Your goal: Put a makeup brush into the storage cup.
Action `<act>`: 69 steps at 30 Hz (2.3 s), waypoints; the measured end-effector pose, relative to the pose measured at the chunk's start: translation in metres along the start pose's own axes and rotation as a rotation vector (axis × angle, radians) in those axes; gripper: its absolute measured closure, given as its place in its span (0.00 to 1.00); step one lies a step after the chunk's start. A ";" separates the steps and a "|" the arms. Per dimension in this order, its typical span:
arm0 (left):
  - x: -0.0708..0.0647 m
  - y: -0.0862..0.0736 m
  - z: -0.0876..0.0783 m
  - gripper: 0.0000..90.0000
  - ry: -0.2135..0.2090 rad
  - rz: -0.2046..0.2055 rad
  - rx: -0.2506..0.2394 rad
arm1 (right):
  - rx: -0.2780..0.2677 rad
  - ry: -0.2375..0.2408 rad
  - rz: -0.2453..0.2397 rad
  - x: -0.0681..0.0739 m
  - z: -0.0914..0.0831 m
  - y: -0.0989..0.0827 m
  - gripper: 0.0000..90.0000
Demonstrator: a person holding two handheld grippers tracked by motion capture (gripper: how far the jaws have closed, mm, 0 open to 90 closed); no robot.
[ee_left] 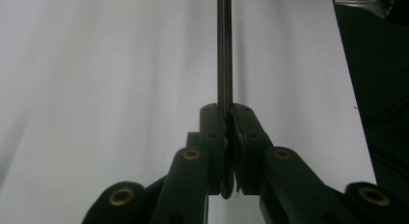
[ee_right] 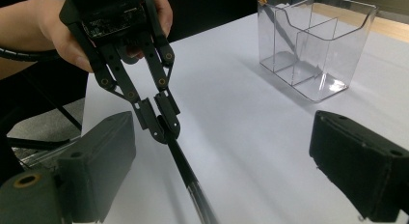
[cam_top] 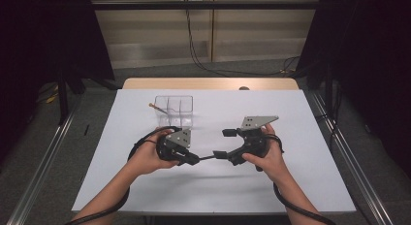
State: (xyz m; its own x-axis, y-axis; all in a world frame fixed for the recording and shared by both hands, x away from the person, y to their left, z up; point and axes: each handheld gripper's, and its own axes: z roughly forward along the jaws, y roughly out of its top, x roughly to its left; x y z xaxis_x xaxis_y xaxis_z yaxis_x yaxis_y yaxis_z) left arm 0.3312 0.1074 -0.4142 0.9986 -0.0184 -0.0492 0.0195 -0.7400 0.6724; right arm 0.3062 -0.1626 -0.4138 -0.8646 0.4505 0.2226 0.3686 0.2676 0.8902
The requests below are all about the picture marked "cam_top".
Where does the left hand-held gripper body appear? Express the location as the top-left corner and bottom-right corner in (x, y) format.
(155, 128), (195, 165)

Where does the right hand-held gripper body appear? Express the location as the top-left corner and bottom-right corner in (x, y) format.
(226, 115), (280, 173)

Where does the clear plastic organizer box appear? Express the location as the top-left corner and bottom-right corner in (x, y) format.
(153, 95), (194, 131)

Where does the black brush with orange end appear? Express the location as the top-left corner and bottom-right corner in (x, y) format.
(148, 102), (170, 116)

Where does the person's right hand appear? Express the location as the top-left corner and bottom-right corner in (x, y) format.
(241, 122), (290, 184)

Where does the person's left hand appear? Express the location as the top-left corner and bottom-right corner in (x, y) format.
(130, 127), (180, 176)

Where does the white table cover sheet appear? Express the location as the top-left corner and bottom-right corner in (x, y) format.
(71, 88), (357, 216)

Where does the wooden table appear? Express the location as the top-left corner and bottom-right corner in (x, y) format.
(122, 77), (300, 91)

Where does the black metal stand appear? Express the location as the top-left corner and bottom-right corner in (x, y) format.
(324, 63), (335, 122)
(56, 66), (71, 126)

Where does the black horizontal bar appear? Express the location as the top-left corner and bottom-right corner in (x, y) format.
(91, 1), (321, 11)

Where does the black curtain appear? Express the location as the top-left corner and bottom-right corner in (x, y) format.
(0, 0), (115, 161)
(295, 0), (411, 177)

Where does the right hand-held gripper cable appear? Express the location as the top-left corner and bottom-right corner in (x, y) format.
(265, 133), (337, 225)

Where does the hand-held gripper cable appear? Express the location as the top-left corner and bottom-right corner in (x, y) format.
(64, 125), (183, 225)
(265, 133), (337, 225)

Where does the left hand-held gripper cable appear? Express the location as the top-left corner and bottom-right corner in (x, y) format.
(64, 125), (183, 225)

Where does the black hanging wall cable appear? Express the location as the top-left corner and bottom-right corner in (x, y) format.
(184, 0), (301, 78)

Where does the metal floor rail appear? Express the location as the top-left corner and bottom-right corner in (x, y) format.
(308, 90), (394, 225)
(6, 98), (81, 225)

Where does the yellow floor cable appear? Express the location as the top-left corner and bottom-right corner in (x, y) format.
(45, 92), (61, 105)

